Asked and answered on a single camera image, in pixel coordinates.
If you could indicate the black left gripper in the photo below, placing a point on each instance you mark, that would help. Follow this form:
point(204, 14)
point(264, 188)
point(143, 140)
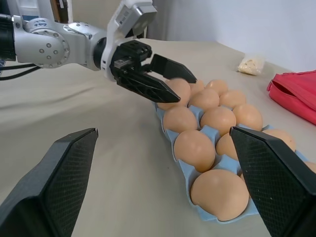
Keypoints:
point(130, 53)

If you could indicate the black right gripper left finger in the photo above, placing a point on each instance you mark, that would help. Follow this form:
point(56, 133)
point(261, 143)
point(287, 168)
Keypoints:
point(56, 182)

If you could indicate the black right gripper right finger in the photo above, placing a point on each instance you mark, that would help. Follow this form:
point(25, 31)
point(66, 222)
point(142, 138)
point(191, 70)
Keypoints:
point(276, 187)

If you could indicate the brown egg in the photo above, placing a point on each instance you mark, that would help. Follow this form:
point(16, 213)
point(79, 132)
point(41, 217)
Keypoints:
point(248, 116)
point(198, 86)
point(225, 146)
point(205, 99)
point(217, 86)
point(181, 89)
point(311, 167)
point(180, 120)
point(232, 98)
point(195, 151)
point(219, 195)
point(218, 120)
point(282, 138)

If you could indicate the blue egg tray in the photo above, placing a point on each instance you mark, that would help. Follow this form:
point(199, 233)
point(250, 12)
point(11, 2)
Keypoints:
point(232, 164)

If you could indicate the clear plastic snack bag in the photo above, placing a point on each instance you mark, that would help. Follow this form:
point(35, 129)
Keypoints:
point(250, 65)

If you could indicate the red fabric bag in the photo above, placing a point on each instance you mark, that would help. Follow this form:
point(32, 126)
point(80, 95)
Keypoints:
point(296, 91)

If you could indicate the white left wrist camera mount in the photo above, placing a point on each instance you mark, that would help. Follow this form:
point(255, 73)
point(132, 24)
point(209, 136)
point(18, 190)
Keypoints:
point(123, 17)

